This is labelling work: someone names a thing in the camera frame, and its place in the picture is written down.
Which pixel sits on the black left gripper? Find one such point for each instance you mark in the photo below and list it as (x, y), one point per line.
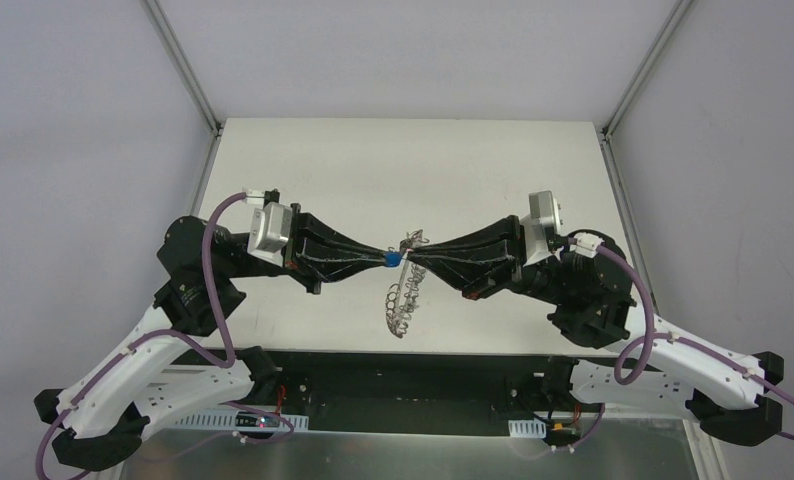
(301, 250)

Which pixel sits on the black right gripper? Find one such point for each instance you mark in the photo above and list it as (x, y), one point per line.
(512, 250)

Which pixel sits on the blue key tag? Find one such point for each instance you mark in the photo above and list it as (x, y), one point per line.
(392, 259)

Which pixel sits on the round metal key ring plate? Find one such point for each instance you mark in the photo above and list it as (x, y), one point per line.
(401, 299)

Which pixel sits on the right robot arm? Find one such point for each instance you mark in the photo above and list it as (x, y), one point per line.
(600, 302)

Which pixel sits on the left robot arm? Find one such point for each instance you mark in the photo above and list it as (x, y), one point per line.
(180, 357)

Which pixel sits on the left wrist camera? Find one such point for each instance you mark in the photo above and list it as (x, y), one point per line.
(270, 232)

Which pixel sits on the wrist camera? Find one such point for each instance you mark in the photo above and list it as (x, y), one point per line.
(270, 232)
(541, 227)

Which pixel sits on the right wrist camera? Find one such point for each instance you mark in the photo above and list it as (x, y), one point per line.
(541, 227)

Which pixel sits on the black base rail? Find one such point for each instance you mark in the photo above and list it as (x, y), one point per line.
(426, 394)

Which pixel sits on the white cable duct right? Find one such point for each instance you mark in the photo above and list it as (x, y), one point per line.
(531, 428)

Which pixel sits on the white cable duct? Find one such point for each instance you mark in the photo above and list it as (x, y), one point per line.
(242, 421)
(531, 428)

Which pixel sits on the white cable duct left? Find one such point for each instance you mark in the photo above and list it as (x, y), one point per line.
(242, 421)

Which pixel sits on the aluminium frame post right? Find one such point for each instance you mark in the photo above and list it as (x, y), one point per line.
(648, 65)

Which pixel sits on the aluminium frame post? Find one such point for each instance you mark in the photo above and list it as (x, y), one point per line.
(648, 65)
(182, 65)

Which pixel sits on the aluminium frame post left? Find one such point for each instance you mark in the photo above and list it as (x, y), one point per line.
(182, 65)

